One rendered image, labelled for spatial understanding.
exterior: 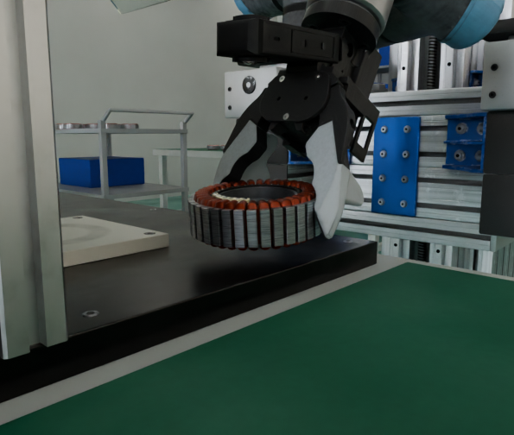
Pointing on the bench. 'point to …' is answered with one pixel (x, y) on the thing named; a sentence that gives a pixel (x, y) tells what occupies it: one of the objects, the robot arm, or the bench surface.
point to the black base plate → (150, 296)
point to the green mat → (342, 368)
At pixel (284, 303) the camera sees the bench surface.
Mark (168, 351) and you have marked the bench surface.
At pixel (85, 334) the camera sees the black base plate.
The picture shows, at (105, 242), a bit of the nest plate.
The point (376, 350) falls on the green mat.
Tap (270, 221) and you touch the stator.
